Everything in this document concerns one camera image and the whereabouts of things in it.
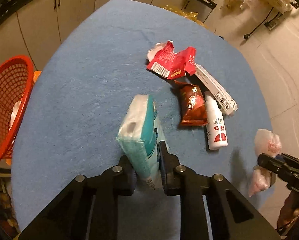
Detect clear plastic bag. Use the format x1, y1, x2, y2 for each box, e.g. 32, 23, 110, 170
248, 129, 282, 197

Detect dark red snack bag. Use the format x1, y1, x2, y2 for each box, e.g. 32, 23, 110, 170
174, 81, 208, 126

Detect white kitchen cabinets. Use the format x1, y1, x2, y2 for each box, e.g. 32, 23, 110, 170
0, 0, 216, 70

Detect teal tissue pack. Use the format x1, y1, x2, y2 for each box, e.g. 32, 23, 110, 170
117, 94, 166, 189

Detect blue table cloth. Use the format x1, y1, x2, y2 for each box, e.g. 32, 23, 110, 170
12, 0, 271, 229

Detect black power cable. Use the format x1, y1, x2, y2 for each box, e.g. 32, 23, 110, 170
243, 6, 275, 40

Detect white medicine box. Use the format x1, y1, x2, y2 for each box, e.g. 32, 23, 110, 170
195, 63, 238, 116

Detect white spray bottle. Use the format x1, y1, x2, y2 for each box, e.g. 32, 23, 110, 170
204, 91, 228, 150

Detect torn red snack wrapper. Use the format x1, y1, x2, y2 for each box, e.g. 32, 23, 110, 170
147, 41, 196, 80

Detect yellow plastic bag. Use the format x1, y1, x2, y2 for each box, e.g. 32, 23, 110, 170
163, 5, 207, 28

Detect red plastic mesh basket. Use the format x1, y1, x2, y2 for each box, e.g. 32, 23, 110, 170
0, 55, 34, 161

